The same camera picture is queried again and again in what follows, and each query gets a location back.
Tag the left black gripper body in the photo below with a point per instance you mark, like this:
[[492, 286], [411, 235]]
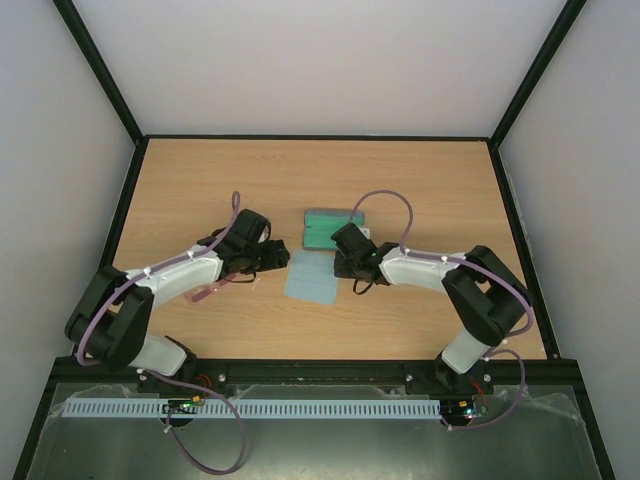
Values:
[[253, 262]]

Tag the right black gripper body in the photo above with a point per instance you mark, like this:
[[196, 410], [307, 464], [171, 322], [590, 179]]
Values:
[[347, 267]]

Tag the light blue cleaning cloth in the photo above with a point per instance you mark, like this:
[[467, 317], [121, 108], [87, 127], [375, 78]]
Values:
[[311, 278]]

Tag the grey glasses case green lining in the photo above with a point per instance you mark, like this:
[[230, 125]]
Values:
[[321, 223]]

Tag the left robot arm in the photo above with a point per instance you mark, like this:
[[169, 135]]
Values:
[[109, 325]]

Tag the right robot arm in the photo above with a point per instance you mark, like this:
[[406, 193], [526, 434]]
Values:
[[491, 302]]

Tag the pink sunglasses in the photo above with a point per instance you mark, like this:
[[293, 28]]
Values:
[[202, 292]]

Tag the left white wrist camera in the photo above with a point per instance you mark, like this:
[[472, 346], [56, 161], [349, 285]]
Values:
[[265, 231]]

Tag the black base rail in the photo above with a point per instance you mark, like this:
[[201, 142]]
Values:
[[420, 377]]

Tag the black aluminium frame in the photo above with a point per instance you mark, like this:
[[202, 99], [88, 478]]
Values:
[[66, 369]]

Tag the light blue slotted cable duct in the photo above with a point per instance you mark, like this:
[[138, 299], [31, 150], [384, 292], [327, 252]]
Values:
[[140, 408]]

